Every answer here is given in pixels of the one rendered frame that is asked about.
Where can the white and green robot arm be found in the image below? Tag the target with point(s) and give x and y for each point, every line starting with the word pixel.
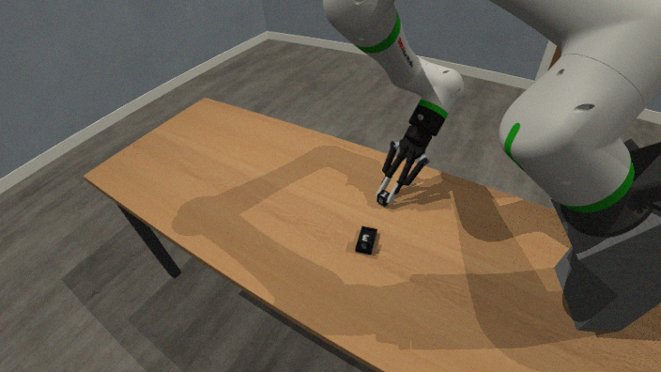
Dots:
pixel 565 130

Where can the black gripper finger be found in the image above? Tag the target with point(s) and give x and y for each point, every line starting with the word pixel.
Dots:
pixel 406 179
pixel 391 167

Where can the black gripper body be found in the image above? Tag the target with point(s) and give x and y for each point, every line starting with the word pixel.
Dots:
pixel 417 138

